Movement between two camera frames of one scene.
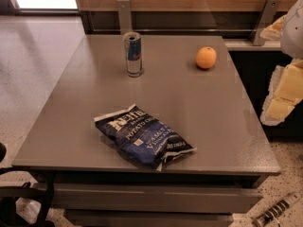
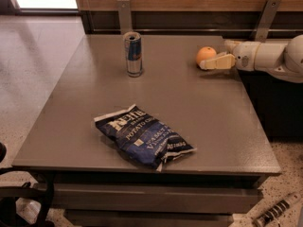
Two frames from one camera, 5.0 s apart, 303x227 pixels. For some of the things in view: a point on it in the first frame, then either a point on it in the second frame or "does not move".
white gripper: [293, 32] to [244, 55]
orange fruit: [206, 57] does not move
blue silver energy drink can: [133, 54] does not move
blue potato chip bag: [140, 135] does not move
